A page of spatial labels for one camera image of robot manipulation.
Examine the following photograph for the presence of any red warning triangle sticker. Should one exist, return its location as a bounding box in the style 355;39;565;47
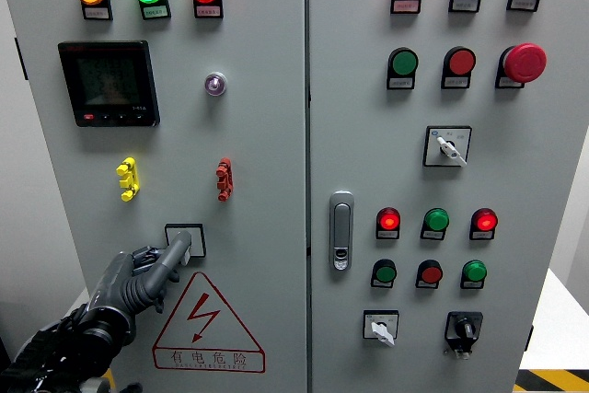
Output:
152;272;267;374

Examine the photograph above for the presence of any grey cabinet door with display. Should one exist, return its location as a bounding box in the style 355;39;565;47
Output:
0;0;308;393

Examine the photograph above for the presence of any black display meter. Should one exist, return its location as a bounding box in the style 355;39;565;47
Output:
57;40;161;128

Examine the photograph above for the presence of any silver door lock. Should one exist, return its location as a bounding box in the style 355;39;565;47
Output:
329;191;355;272

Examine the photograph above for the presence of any white round lamp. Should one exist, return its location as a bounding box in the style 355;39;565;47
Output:
203;71;228;98

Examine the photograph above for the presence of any small green push button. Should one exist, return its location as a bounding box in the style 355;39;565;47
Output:
372;259;398;284

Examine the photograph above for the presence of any small red lit lamp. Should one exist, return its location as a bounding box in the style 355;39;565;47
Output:
471;207;499;232
377;207;401;232

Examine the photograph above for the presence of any grey cabinet door with lock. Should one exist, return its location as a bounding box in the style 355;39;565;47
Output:
306;0;589;393

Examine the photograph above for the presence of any small red push button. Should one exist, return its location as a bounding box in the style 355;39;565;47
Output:
417;260;445;285

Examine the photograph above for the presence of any small green domed lamp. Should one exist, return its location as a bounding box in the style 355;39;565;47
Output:
462;260;488;283
423;207;451;232

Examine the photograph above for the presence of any large green push button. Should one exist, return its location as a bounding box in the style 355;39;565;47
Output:
389;47;420;77

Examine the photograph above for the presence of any large red push button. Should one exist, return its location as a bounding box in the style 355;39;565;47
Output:
444;46;477;76

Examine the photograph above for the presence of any large red stop button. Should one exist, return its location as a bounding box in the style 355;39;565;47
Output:
502;42;549;85

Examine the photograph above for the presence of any small yellow handle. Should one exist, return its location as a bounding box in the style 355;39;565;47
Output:
116;156;141;202

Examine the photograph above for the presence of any small red handle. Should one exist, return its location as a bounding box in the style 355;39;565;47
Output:
215;157;235;202

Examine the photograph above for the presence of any small white-handle turn switch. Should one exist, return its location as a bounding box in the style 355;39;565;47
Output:
363;309;400;347

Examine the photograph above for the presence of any black-handle turn switch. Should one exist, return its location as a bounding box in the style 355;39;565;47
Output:
444;310;484;360

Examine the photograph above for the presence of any white-handle switch with blue dot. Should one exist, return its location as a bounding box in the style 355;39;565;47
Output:
422;125;473;168

